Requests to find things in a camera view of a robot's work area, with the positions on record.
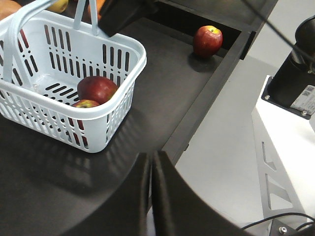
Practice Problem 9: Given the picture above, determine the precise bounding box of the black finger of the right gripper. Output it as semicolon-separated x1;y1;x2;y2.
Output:
98;0;158;37

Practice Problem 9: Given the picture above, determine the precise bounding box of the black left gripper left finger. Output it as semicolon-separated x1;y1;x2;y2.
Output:
63;153;151;236

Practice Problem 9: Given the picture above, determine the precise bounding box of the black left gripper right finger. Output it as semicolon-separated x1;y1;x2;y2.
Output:
152;151;248;236

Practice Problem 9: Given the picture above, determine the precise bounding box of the red apple front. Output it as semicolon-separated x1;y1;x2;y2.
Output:
77;76;118;104

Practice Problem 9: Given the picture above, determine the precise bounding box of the light blue plastic basket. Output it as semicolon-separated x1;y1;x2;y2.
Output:
0;0;147;153

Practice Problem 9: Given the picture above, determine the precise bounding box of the dark red apple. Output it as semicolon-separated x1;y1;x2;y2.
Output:
193;26;223;59

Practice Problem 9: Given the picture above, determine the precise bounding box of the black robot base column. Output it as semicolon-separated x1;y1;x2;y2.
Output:
261;14;315;120

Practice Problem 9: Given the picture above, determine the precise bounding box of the yellow apple right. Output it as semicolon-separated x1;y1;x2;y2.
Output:
47;0;69;14

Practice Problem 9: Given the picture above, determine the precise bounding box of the front left black tray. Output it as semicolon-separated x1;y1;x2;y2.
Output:
0;0;279;236

